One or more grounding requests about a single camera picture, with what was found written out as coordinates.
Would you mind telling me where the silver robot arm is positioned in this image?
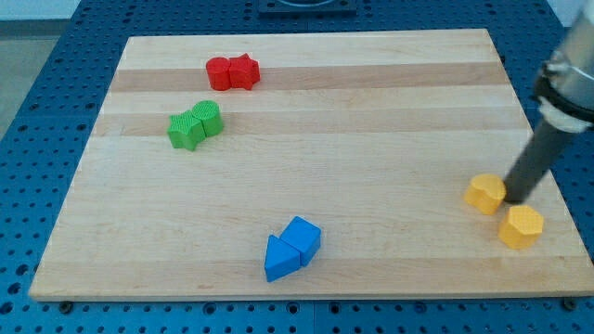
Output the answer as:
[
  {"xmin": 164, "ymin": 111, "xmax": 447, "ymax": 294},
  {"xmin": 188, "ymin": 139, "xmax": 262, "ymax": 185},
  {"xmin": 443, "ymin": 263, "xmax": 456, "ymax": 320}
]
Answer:
[{"xmin": 534, "ymin": 0, "xmax": 593, "ymax": 134}]

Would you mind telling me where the wooden board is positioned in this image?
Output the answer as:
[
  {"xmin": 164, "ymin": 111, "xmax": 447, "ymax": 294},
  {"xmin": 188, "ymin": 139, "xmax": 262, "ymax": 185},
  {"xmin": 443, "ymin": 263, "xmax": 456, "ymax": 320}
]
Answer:
[{"xmin": 29, "ymin": 29, "xmax": 593, "ymax": 302}]

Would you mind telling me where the blue cube block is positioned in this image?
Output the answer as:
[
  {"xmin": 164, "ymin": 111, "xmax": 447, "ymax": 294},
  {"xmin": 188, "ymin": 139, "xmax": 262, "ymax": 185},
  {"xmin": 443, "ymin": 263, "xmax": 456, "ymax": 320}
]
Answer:
[{"xmin": 280, "ymin": 216, "xmax": 321, "ymax": 266}]

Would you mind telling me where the blue triangle block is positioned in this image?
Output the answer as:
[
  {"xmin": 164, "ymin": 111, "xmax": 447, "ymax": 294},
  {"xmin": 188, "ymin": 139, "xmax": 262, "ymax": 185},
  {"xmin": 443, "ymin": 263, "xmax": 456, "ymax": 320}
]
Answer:
[{"xmin": 264, "ymin": 235, "xmax": 301, "ymax": 282}]

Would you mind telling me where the green cylinder block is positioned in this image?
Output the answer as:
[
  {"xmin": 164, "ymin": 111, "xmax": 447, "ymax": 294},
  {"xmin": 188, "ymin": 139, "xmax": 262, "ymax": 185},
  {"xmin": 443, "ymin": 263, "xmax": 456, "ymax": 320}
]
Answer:
[{"xmin": 191, "ymin": 100, "xmax": 224, "ymax": 137}]

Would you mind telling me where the red star block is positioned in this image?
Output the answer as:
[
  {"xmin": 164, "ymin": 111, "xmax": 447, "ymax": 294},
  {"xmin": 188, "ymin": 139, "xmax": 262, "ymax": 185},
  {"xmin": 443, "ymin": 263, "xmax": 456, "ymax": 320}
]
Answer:
[{"xmin": 228, "ymin": 54, "xmax": 260, "ymax": 90}]

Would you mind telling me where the green star block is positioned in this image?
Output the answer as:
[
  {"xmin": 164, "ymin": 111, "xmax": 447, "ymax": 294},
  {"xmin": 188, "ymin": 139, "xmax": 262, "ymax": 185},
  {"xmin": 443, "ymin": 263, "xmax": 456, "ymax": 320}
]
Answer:
[{"xmin": 167, "ymin": 110, "xmax": 206, "ymax": 151}]

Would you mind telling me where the red cylinder block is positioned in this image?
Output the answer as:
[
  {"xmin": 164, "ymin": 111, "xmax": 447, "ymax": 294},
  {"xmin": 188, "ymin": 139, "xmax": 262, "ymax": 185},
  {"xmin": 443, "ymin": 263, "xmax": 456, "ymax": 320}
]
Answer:
[{"xmin": 206, "ymin": 57, "xmax": 231, "ymax": 91}]

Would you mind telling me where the yellow heart block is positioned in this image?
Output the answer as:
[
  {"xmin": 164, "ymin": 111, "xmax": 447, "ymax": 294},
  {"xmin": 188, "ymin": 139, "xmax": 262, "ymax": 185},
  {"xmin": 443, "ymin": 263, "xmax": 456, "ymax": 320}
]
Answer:
[{"xmin": 463, "ymin": 173, "xmax": 507, "ymax": 215}]

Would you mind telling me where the yellow hexagon block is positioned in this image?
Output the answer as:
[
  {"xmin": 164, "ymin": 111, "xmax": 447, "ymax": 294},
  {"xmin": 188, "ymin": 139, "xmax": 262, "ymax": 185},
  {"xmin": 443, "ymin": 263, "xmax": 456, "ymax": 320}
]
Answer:
[{"xmin": 497, "ymin": 205, "xmax": 544, "ymax": 250}]

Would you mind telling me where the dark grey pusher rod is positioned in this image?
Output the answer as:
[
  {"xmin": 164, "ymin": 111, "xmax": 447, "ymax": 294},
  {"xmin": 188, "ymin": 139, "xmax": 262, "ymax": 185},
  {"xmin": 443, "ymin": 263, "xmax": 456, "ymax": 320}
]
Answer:
[{"xmin": 504, "ymin": 120, "xmax": 577, "ymax": 204}]

